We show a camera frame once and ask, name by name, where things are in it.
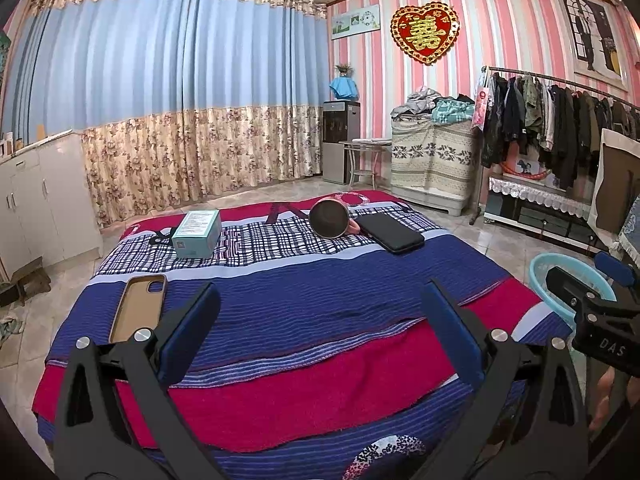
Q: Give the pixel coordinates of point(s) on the patterned beige cloth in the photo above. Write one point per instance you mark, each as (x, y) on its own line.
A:
(432, 155)

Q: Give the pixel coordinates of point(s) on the grey clothes pile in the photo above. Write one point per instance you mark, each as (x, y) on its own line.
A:
(417, 102)

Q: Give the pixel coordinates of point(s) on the low glass-front stand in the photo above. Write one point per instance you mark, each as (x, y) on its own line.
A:
(540, 222)

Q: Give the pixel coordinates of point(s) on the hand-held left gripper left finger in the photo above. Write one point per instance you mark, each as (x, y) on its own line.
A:
(190, 332)

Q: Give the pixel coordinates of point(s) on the teal checked cloth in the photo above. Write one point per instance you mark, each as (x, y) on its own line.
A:
(452, 111)

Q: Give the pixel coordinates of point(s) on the small metal table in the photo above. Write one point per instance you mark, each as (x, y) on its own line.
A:
(365, 143)

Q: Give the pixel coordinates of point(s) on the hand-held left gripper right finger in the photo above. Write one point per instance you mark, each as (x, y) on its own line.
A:
(452, 332)

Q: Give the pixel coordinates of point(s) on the blue patterned fringed cloth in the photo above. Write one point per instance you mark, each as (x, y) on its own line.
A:
(627, 232)

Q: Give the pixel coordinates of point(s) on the small wooden stool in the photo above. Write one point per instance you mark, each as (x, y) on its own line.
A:
(30, 280)

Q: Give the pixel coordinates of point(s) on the tan phone case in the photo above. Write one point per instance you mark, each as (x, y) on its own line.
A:
(137, 307)

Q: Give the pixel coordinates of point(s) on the blue cloth cover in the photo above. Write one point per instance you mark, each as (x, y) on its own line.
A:
(344, 88)

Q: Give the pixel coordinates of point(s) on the white framed board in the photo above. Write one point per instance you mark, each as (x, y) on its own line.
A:
(617, 185)

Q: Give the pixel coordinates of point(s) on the water dispenser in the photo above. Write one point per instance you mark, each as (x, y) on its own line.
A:
(340, 140)

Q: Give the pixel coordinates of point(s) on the metal clothes rack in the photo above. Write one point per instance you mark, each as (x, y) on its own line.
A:
(535, 76)

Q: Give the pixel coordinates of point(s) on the red heart wall decoration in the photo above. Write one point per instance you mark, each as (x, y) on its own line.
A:
(424, 34)

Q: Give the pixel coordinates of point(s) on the grey cabinet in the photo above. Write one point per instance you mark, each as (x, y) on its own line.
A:
(430, 202)

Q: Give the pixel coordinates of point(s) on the row of hanging clothes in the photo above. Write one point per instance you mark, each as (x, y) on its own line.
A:
(565, 125)

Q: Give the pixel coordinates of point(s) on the landscape wall picture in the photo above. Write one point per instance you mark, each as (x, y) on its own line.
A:
(355, 22)

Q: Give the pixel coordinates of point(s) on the red printed package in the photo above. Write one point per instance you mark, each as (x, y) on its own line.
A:
(527, 170)

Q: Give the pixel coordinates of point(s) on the white lace cloth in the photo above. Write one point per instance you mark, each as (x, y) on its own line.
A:
(540, 197)

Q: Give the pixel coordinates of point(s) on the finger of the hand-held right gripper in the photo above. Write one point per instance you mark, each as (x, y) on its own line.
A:
(570, 285)
(615, 267)

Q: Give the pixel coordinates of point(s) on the crumpled floor rag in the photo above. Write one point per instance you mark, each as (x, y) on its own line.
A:
(11, 331)

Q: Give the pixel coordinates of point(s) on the person's right hand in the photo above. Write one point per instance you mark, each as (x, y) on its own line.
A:
(607, 400)

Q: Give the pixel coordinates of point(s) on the plaid red-edged blanket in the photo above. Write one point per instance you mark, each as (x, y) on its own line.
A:
(280, 245)

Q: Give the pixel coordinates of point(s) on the white cabinet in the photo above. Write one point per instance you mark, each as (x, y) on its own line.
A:
(50, 200)

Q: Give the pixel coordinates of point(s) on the pink hanging bag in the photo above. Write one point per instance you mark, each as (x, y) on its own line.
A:
(481, 105)

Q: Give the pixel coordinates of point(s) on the pink cup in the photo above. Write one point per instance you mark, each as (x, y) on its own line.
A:
(327, 217)

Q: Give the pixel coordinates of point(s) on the teal plastic basket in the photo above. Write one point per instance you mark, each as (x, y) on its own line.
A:
(542, 270)

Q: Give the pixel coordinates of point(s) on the teal cardboard box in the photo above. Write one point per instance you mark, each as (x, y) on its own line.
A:
(197, 232)

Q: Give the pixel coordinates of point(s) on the blue floral curtain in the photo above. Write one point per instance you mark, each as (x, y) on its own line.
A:
(160, 75)

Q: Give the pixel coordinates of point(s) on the blue red striped blanket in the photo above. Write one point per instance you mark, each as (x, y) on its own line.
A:
(300, 295)

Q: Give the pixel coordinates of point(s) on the wall poster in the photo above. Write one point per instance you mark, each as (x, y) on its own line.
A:
(592, 40)

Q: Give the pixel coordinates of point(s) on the small potted plant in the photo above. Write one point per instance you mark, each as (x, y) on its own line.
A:
(344, 70)

